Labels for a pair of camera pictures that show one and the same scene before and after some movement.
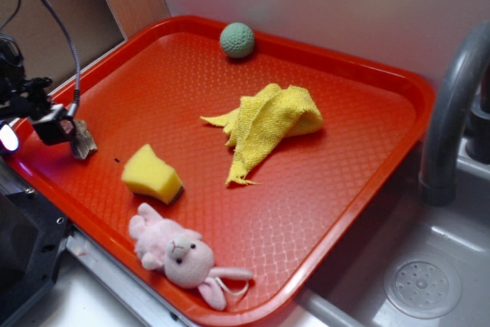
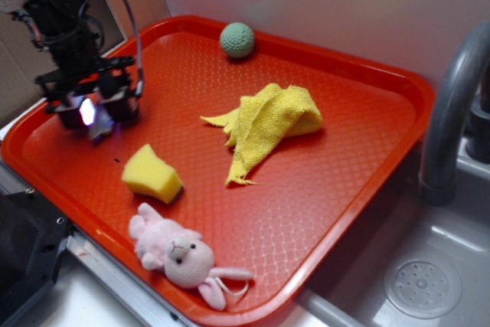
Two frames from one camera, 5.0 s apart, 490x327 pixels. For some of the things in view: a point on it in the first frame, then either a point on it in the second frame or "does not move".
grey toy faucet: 460,116 does not move
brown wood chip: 83,142 → 102,122
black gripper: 28,99 → 105,78
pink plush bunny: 186,259 does not move
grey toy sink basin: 413,263 does not move
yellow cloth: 259,122 does not move
